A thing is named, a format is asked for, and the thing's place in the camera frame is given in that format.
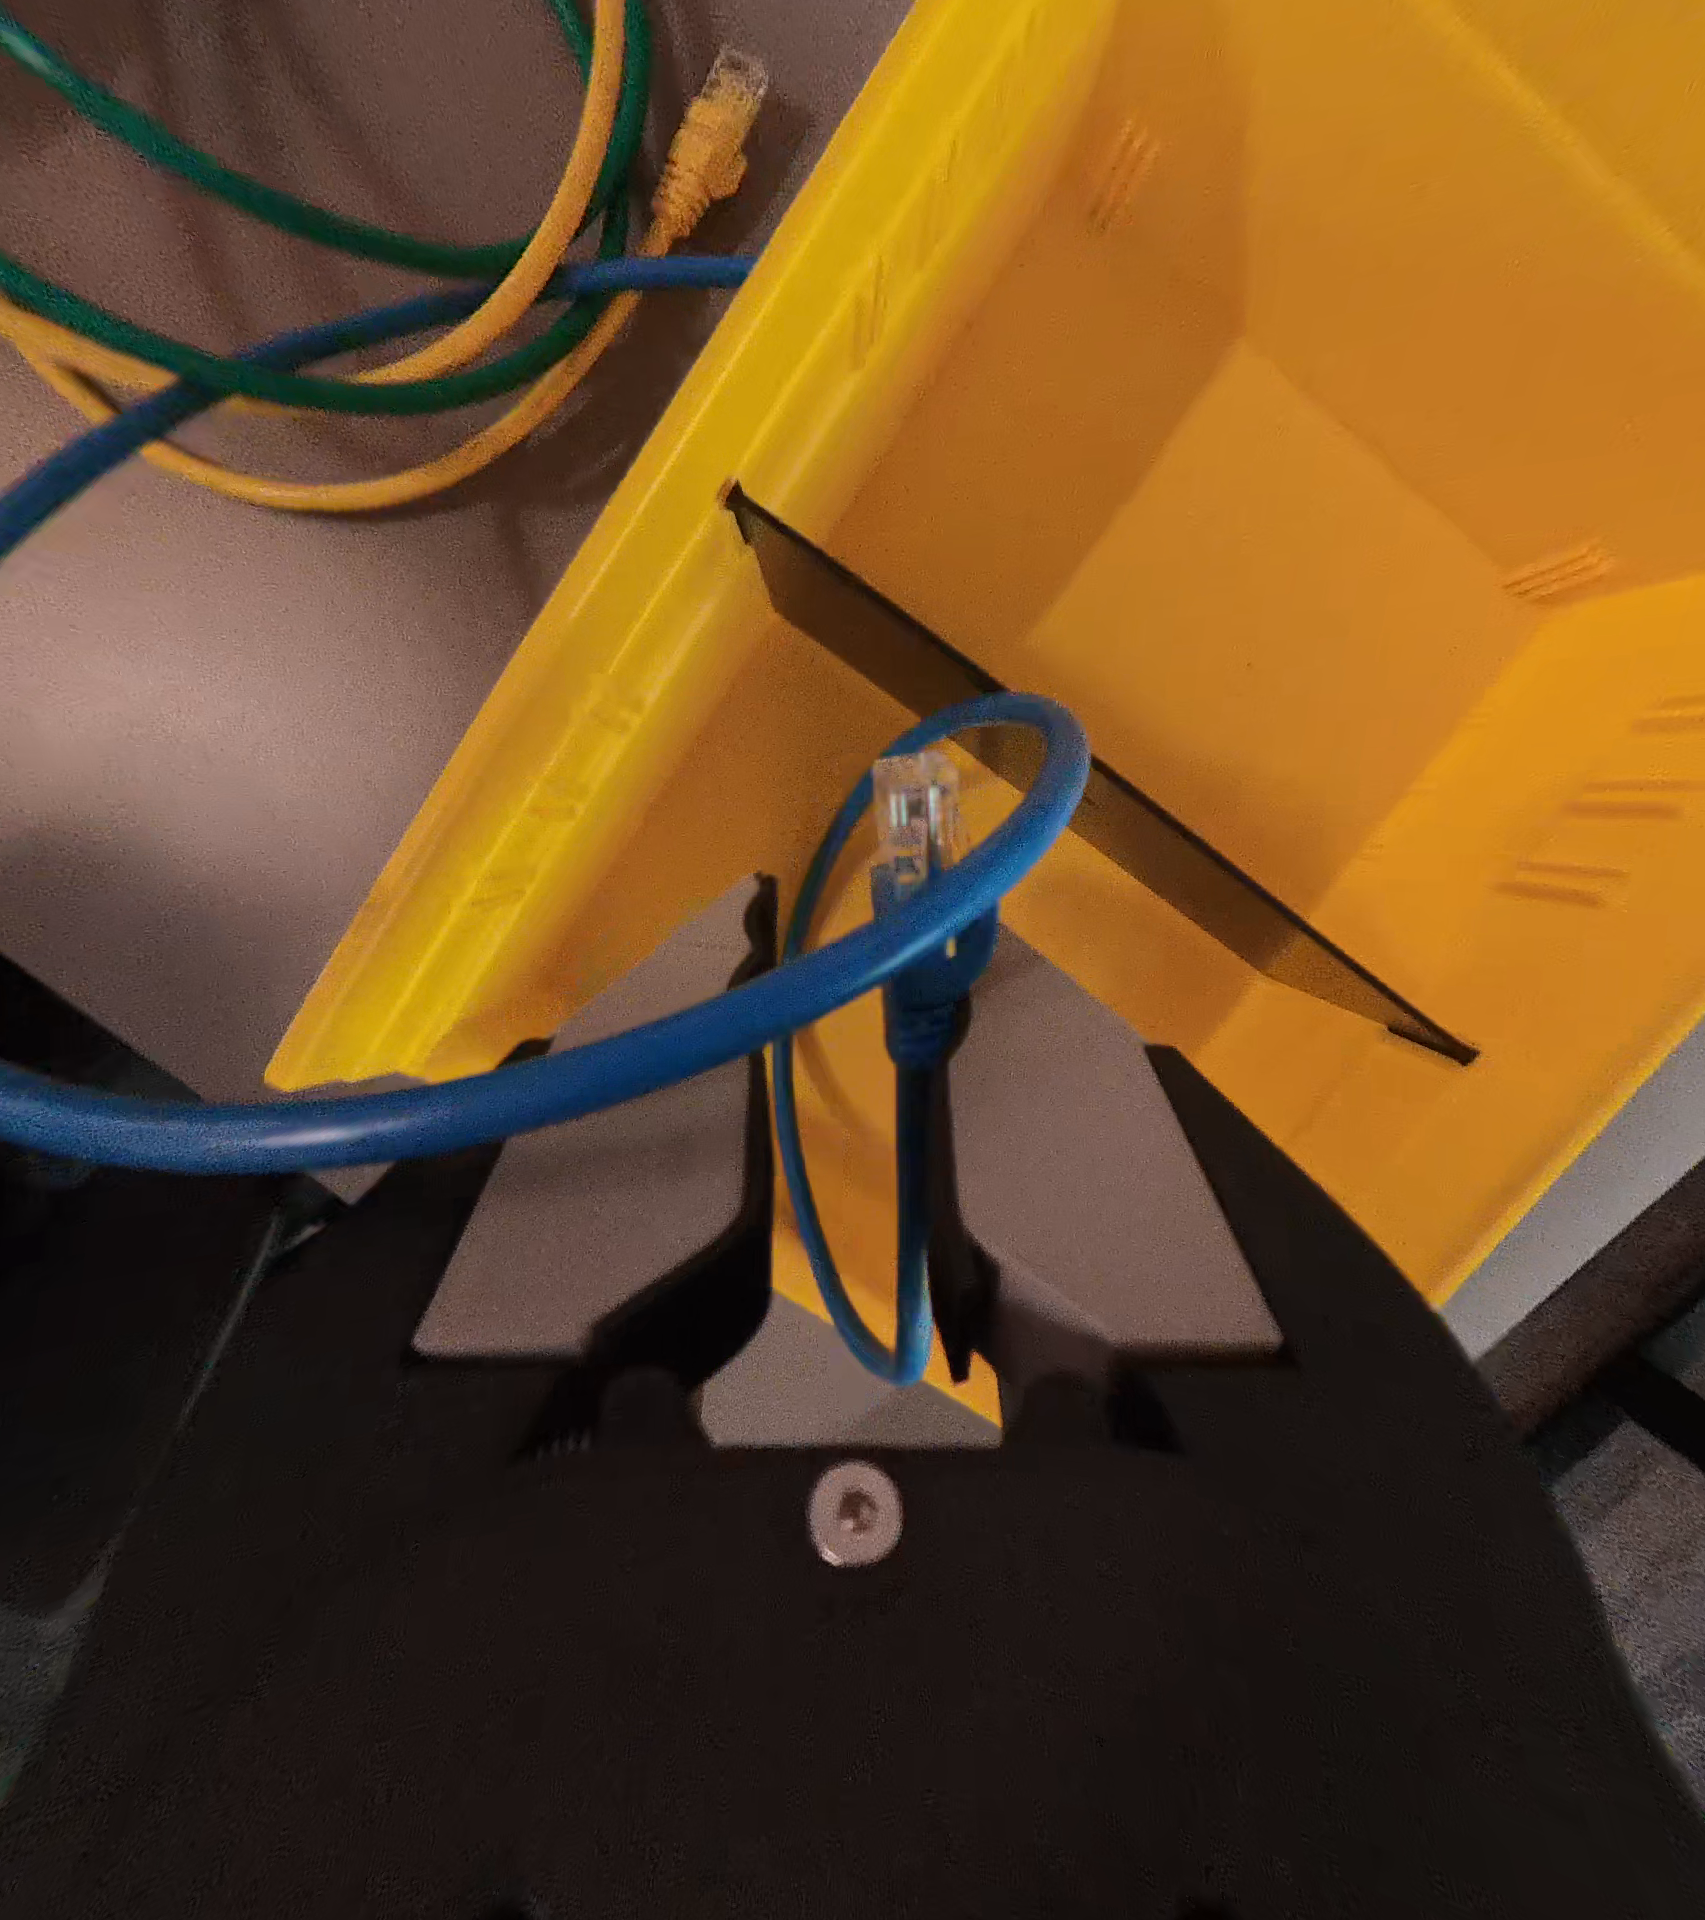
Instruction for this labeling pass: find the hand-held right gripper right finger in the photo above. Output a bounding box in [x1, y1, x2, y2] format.
[926, 914, 1287, 1389]

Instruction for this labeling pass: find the thin bin divider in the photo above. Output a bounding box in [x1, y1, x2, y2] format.
[721, 480, 1486, 1069]

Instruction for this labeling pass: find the blue ethernet cable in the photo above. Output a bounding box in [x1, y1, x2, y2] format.
[0, 253, 1095, 1385]

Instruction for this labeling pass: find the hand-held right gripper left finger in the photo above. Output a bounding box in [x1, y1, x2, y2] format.
[411, 874, 782, 1377]

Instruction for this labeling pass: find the yellow ethernet cable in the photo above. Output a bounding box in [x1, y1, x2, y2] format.
[0, 0, 772, 516]

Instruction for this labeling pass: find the yellow plastic bin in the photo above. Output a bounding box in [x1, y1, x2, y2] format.
[265, 0, 1705, 1429]

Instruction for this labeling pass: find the person's dark clothing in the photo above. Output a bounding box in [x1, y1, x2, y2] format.
[0, 884, 345, 1591]

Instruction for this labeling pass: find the green ethernet cable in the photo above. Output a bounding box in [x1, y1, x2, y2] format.
[0, 0, 654, 422]

